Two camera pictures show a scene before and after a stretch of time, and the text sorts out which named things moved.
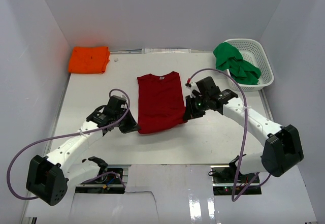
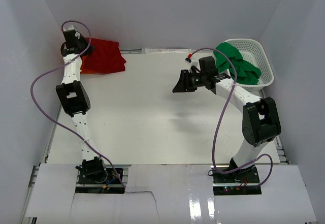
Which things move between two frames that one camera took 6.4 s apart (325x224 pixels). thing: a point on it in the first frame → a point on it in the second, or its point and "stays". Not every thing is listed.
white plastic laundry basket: [254, 53] stays
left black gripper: [132, 125] → [90, 48]
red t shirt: [161, 104] → [106, 57]
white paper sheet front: [183, 194] stays
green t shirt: [227, 56] stays
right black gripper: [190, 113] → [184, 82]
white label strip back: [166, 51] stays
